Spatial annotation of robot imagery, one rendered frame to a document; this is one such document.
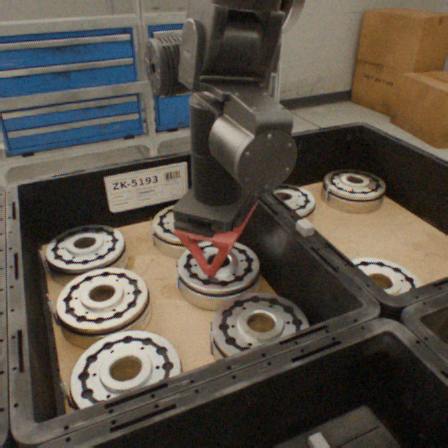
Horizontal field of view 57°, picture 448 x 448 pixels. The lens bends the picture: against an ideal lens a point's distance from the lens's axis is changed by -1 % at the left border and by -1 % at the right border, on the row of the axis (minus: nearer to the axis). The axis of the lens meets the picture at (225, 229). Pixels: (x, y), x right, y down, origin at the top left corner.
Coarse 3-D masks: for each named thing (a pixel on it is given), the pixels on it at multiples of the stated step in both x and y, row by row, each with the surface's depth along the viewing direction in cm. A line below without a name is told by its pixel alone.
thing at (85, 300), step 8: (104, 280) 49; (112, 280) 49; (88, 288) 47; (96, 288) 48; (112, 288) 48; (120, 288) 47; (80, 296) 46; (88, 296) 46; (120, 296) 46; (88, 304) 45; (96, 304) 45; (104, 304) 45; (112, 304) 45
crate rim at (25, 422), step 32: (160, 160) 62; (288, 224) 47; (320, 256) 42; (352, 288) 38; (352, 320) 35; (256, 352) 32; (32, 384) 30; (160, 384) 30; (192, 384) 30; (32, 416) 27; (64, 416) 27; (96, 416) 27
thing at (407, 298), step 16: (336, 128) 73; (352, 128) 74; (368, 128) 73; (400, 144) 67; (432, 160) 62; (272, 192) 53; (288, 208) 50; (320, 240) 44; (336, 256) 42; (352, 272) 40; (368, 288) 38; (416, 288) 38; (432, 288) 38; (384, 304) 37; (400, 304) 36
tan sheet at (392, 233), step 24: (312, 192) 74; (336, 216) 67; (360, 216) 67; (384, 216) 67; (408, 216) 67; (336, 240) 62; (360, 240) 62; (384, 240) 62; (408, 240) 62; (432, 240) 62; (408, 264) 57; (432, 264) 57
